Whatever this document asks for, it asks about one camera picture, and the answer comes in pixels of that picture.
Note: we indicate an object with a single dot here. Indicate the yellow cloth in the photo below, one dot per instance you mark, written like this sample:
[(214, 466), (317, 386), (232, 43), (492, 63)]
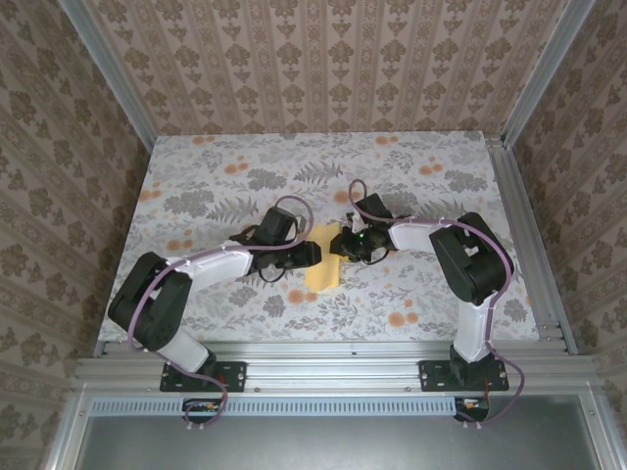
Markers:
[(323, 279)]

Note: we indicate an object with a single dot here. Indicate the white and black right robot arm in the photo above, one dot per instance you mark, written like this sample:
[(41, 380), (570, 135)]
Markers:
[(470, 264)]

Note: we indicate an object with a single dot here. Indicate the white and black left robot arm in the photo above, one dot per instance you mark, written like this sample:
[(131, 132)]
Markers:
[(147, 303)]

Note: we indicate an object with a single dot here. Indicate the floral printed tablecloth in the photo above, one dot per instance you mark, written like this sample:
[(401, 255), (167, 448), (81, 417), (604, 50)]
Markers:
[(220, 171)]

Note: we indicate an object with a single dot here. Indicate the black connector board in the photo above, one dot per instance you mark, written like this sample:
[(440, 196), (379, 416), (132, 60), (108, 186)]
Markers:
[(201, 410), (472, 410)]

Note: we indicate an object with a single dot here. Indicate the grey metal panel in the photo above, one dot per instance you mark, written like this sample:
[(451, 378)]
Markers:
[(343, 445)]

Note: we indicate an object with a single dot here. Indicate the aluminium frame rail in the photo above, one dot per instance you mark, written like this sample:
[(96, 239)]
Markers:
[(333, 367)]

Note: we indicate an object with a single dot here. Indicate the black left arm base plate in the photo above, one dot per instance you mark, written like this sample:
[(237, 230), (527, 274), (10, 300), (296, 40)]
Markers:
[(235, 376)]

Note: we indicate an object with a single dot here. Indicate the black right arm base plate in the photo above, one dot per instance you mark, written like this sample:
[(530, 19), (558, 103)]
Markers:
[(431, 377)]

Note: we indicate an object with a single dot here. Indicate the aluminium side rail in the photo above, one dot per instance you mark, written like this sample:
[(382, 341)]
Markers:
[(529, 245)]

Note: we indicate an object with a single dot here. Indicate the aluminium corner post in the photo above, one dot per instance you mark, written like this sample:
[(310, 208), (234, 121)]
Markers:
[(112, 78), (544, 73)]

